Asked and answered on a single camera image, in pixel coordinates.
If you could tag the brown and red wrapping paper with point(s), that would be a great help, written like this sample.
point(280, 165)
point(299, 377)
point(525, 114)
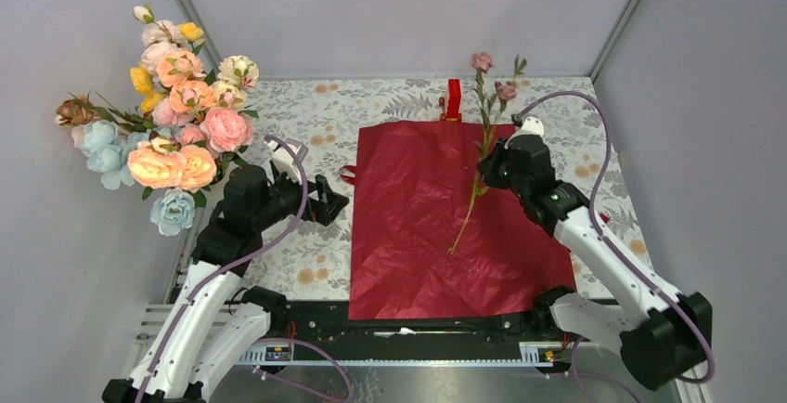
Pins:
point(424, 248)

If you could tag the light blue flower stem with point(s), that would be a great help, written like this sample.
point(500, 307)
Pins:
point(106, 152)

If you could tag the red toy block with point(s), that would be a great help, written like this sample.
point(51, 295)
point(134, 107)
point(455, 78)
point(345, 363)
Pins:
point(450, 102)

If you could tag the pastel rose bunch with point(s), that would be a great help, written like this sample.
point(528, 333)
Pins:
point(177, 88)

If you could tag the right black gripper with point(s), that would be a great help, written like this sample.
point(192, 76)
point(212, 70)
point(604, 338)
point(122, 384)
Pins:
point(487, 167)

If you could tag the slotted white cable duct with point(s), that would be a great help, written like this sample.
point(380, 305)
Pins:
point(524, 355)

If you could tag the floral patterned table mat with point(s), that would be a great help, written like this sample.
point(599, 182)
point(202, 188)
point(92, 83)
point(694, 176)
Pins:
point(313, 263)

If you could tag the small blue bud stem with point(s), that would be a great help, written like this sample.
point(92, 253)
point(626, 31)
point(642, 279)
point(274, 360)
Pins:
point(491, 108)

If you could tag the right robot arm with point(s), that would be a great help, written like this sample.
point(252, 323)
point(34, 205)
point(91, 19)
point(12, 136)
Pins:
point(658, 331)

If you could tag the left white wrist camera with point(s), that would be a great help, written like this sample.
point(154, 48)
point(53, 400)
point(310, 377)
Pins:
point(286, 157)

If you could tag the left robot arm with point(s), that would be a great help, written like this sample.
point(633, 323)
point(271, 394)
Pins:
point(185, 363)

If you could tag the brown rose stem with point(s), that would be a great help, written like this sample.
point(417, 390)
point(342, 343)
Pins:
point(80, 110)

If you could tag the peach rose stem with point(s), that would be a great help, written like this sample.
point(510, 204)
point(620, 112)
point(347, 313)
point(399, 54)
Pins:
point(160, 164)

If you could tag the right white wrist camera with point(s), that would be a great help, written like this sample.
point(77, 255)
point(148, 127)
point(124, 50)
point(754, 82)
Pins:
point(527, 125)

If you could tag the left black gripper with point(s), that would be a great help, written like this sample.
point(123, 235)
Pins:
point(328, 203)

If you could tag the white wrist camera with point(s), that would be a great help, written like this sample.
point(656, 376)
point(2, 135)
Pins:
point(286, 157)
point(527, 125)

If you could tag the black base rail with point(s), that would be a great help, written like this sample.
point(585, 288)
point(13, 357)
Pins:
point(324, 328)

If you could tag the pink rose stem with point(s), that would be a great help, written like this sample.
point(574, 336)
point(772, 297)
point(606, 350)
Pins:
point(226, 129)

